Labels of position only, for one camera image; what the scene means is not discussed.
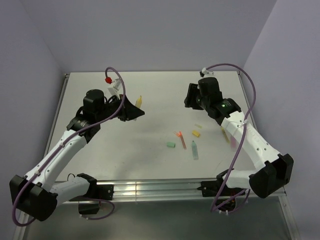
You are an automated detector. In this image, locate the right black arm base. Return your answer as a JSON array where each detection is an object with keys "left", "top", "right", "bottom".
[{"left": 197, "top": 179, "right": 243, "bottom": 212}]

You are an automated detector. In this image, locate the yellow highlighter pen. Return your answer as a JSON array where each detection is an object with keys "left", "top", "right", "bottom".
[{"left": 135, "top": 95, "right": 142, "bottom": 109}]

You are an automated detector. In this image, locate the green highlighter pen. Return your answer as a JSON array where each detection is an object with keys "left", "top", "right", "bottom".
[{"left": 191, "top": 140, "right": 199, "bottom": 160}]

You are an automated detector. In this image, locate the olive yellow pen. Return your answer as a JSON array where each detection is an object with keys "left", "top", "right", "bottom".
[{"left": 220, "top": 127, "right": 230, "bottom": 144}]

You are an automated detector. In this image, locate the aluminium front rail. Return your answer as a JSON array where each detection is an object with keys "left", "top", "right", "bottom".
[{"left": 14, "top": 179, "right": 290, "bottom": 240}]

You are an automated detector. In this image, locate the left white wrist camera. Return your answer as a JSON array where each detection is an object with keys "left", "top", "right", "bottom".
[{"left": 106, "top": 77, "right": 122, "bottom": 99}]

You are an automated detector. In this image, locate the yellow pen cap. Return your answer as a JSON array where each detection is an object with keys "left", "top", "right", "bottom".
[{"left": 192, "top": 130, "right": 201, "bottom": 138}]

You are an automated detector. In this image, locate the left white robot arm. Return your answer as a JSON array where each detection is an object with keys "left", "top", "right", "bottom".
[{"left": 9, "top": 89, "right": 145, "bottom": 227}]

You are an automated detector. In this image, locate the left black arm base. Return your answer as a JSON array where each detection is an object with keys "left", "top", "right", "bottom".
[{"left": 78, "top": 184, "right": 115, "bottom": 217}]

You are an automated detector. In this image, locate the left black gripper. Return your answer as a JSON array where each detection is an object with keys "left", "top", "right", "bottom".
[{"left": 96, "top": 94, "right": 145, "bottom": 122}]

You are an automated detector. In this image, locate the orange thin pen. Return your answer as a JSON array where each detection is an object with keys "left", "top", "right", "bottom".
[{"left": 174, "top": 131, "right": 187, "bottom": 150}]

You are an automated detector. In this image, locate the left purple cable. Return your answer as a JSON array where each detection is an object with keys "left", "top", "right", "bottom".
[{"left": 11, "top": 66, "right": 126, "bottom": 227}]

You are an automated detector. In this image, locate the green pen cap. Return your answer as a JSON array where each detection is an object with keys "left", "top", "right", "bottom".
[{"left": 166, "top": 141, "right": 176, "bottom": 148}]

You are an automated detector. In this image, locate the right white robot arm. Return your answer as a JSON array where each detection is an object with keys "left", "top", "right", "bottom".
[{"left": 184, "top": 77, "right": 294, "bottom": 199}]

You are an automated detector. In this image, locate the pink highlighter pen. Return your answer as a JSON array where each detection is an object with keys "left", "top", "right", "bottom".
[{"left": 230, "top": 136, "right": 237, "bottom": 151}]

